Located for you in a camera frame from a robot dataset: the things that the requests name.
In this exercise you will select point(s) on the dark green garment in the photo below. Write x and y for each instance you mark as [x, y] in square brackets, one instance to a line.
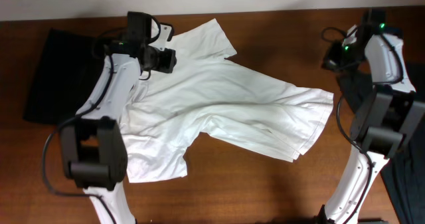
[403, 176]

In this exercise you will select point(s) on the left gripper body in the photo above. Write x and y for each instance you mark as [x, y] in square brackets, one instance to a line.
[167, 62]

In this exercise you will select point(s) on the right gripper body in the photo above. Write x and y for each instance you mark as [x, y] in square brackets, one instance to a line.
[332, 62]

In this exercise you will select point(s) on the white t-shirt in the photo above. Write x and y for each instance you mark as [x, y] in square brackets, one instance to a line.
[208, 93]

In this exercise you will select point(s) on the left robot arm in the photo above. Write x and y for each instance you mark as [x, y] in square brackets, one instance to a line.
[94, 155]

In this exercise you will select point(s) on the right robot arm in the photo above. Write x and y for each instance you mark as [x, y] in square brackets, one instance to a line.
[385, 121]

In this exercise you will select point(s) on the folded black garment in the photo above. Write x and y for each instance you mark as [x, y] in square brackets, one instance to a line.
[64, 79]

